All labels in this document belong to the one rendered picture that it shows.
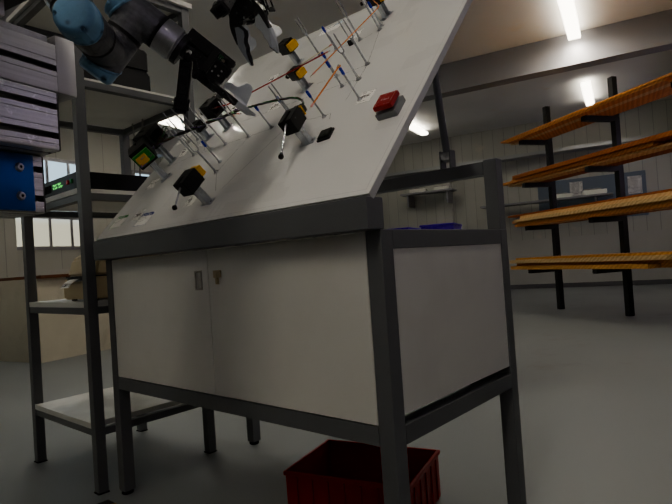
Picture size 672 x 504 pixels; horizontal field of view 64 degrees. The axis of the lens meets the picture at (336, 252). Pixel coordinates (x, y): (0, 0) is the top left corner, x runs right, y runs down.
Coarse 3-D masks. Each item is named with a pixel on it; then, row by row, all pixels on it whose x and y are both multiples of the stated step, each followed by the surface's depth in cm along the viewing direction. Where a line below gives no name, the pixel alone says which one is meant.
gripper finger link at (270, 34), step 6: (258, 18) 123; (258, 24) 124; (264, 24) 123; (264, 30) 124; (270, 30) 123; (276, 30) 126; (264, 36) 124; (270, 36) 124; (276, 36) 125; (270, 42) 124; (276, 42) 125; (276, 48) 125
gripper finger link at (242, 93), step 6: (228, 84) 116; (246, 84) 117; (228, 90) 117; (234, 90) 117; (240, 90) 117; (246, 90) 118; (252, 90) 118; (234, 96) 117; (240, 96) 118; (246, 96) 118; (240, 102) 117; (246, 102) 118; (240, 108) 118; (246, 108) 118; (246, 114) 120; (252, 114) 120
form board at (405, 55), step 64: (384, 0) 182; (448, 0) 149; (256, 64) 221; (320, 64) 174; (384, 64) 144; (256, 128) 167; (320, 128) 139; (384, 128) 119; (256, 192) 134; (320, 192) 115
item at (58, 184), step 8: (64, 176) 198; (72, 176) 194; (96, 176) 194; (104, 176) 196; (112, 176) 199; (120, 176) 201; (128, 176) 203; (136, 176) 206; (144, 176) 208; (48, 184) 208; (56, 184) 203; (64, 184) 198; (72, 184) 194; (96, 184) 194; (104, 184) 196; (112, 184) 198; (120, 184) 201; (128, 184) 203; (136, 184) 206; (48, 192) 208; (56, 192) 203
